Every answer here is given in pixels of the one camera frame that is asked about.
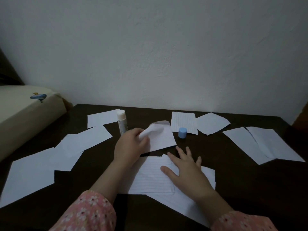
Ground person's left forearm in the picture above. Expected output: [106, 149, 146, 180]
[49, 158, 140, 231]

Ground person's right hand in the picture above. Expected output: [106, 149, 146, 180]
[160, 146, 215, 202]

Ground brown wooden furniture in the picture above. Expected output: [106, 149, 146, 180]
[292, 102, 308, 133]

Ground white paper sheets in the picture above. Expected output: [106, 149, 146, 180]
[0, 109, 305, 209]

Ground beige mattress with whale print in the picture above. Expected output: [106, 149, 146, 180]
[0, 85, 67, 161]

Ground dark brown curtain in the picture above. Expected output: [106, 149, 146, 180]
[0, 49, 24, 86]

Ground white panda print glue stick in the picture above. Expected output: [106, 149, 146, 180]
[116, 109, 128, 135]

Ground single lined paper sheet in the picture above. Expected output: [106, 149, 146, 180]
[118, 156, 176, 196]
[138, 120, 171, 142]
[147, 154, 216, 228]
[142, 125, 177, 154]

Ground person's left hand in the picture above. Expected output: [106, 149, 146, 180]
[113, 128, 150, 166]

